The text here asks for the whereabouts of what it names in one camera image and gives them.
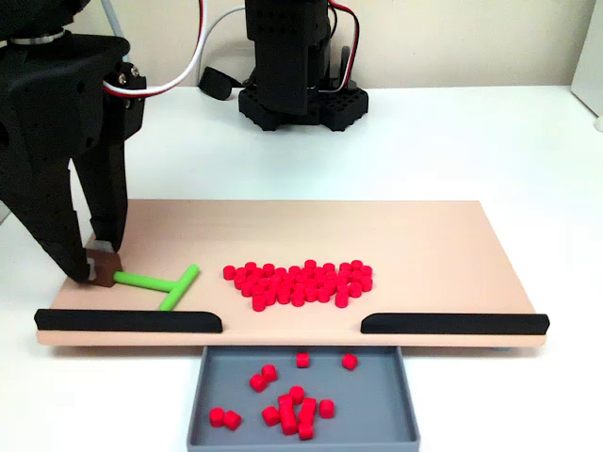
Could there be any grey flexible hose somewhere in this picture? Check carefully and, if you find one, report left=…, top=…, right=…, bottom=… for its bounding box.
left=100, top=0, right=126, bottom=40

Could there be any white side panel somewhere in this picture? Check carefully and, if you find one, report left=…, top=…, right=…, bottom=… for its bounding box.
left=570, top=0, right=603, bottom=119

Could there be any white power cable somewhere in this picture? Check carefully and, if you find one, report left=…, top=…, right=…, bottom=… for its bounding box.
left=199, top=6, right=249, bottom=89

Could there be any red white black servo cable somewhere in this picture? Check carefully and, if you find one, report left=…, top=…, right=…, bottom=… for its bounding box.
left=327, top=0, right=362, bottom=93
left=101, top=0, right=209, bottom=100

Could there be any green T-shaped pusher tool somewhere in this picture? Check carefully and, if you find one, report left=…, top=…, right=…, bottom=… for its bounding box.
left=87, top=249, right=202, bottom=313

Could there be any grey tray container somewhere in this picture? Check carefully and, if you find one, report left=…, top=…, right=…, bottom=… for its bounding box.
left=186, top=346, right=422, bottom=452

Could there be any black foam rail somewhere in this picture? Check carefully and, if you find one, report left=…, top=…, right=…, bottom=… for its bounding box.
left=360, top=312, right=551, bottom=336
left=33, top=308, right=223, bottom=334

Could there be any beige flat board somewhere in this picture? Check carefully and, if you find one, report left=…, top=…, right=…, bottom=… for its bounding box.
left=35, top=198, right=551, bottom=350

